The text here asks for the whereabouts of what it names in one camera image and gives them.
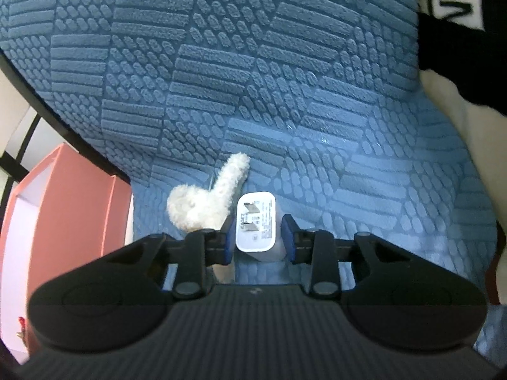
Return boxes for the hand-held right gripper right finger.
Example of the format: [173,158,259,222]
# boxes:
[280,214,413,298]

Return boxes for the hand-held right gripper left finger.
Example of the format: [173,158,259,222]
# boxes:
[104,216,234,299]

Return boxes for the white charger plug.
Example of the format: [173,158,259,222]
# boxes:
[235,192,286,264]

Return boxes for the white fluffy plush piece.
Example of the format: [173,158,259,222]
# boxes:
[166,152,251,232]

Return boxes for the pink cardboard box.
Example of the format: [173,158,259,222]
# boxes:
[0,142,133,365]

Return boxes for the blue quilted seat cushion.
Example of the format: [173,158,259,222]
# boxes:
[0,0,500,357]

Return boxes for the cream black orange printed blanket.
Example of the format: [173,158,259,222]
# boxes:
[412,0,507,305]

